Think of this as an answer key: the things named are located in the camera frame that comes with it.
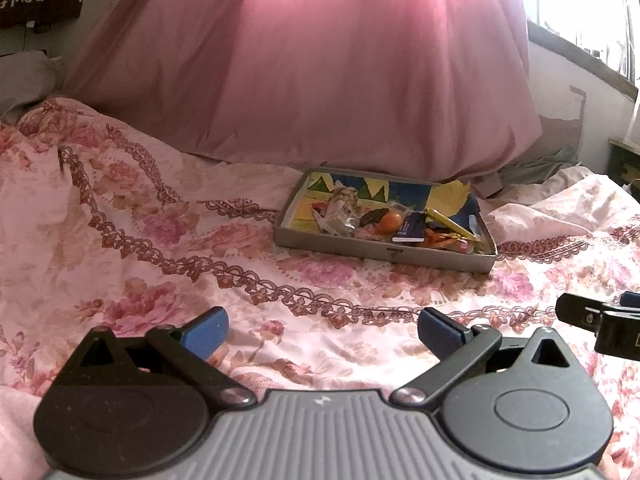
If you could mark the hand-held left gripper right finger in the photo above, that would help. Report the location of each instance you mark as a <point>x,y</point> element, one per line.
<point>442,335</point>

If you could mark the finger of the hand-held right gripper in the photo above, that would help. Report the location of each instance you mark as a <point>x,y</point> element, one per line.
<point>632,300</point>
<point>580,312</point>

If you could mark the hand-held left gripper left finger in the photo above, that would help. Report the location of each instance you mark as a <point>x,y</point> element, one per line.
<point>205,332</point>

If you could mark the dark blue snack packet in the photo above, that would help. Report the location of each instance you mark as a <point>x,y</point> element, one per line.
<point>410,227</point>

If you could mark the yellow snack packet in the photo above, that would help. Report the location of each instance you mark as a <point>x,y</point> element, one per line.
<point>450,222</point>

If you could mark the grey tray box cartoon print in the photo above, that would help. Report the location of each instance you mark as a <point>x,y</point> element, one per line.
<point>350,250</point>

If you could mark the white green snack packet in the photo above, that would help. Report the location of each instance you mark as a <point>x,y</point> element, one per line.
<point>330,220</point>

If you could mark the clear grain snack packet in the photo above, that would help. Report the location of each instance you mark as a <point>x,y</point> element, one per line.
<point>346,200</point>

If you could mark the pink floral blanket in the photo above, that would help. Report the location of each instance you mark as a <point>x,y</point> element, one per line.
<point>150,235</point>

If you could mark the green wooden nightstand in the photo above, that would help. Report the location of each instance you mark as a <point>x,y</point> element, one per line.
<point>625,160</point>

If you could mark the grey green pillow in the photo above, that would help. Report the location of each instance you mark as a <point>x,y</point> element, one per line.
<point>545,160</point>

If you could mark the pink curtain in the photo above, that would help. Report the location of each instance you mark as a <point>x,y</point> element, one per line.
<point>300,60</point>

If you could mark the window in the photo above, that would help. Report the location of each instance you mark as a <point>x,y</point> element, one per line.
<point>590,0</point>

